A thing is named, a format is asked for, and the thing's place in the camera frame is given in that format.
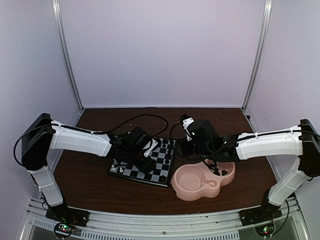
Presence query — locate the black and white chessboard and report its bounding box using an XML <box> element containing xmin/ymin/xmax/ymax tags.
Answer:
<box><xmin>106</xmin><ymin>137</ymin><xmax>177</xmax><ymax>188</ymax></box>

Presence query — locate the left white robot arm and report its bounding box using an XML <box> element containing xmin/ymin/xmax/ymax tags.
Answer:
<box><xmin>21</xmin><ymin>113</ymin><xmax>159</xmax><ymax>222</ymax></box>

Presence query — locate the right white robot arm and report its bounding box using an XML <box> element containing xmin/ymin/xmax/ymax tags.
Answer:
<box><xmin>179</xmin><ymin>114</ymin><xmax>320</xmax><ymax>221</ymax></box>

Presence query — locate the pile of black chess pieces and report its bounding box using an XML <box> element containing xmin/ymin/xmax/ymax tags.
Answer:
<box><xmin>207</xmin><ymin>161</ymin><xmax>229</xmax><ymax>177</ymax></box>

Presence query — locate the pink double pet bowl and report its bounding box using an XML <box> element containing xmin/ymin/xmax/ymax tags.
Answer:
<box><xmin>171</xmin><ymin>162</ymin><xmax>236</xmax><ymax>201</ymax></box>

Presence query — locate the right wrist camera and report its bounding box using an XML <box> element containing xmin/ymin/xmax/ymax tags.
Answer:
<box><xmin>179</xmin><ymin>114</ymin><xmax>194</xmax><ymax>137</ymax></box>

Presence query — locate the left black cable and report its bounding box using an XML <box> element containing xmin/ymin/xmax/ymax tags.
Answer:
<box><xmin>94</xmin><ymin>113</ymin><xmax>170</xmax><ymax>141</ymax></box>

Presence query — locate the front aluminium rail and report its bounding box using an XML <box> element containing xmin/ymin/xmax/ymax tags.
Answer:
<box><xmin>18</xmin><ymin>197</ymin><xmax>311</xmax><ymax>240</ymax></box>

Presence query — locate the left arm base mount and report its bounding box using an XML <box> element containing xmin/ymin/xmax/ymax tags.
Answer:
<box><xmin>45</xmin><ymin>207</ymin><xmax>90</xmax><ymax>227</ymax></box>

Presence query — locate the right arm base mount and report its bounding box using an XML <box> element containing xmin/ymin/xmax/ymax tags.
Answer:
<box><xmin>239</xmin><ymin>206</ymin><xmax>282</xmax><ymax>226</ymax></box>

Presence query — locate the right aluminium frame post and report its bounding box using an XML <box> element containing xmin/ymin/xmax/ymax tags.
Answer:
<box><xmin>241</xmin><ymin>0</ymin><xmax>273</xmax><ymax>112</ymax></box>

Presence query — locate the aluminium frame post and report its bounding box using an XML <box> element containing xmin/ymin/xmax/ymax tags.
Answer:
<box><xmin>241</xmin><ymin>0</ymin><xmax>273</xmax><ymax>112</ymax></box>
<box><xmin>52</xmin><ymin>0</ymin><xmax>85</xmax><ymax>113</ymax></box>

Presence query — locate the left aluminium frame post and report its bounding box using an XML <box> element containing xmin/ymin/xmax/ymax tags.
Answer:
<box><xmin>52</xmin><ymin>0</ymin><xmax>85</xmax><ymax>113</ymax></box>

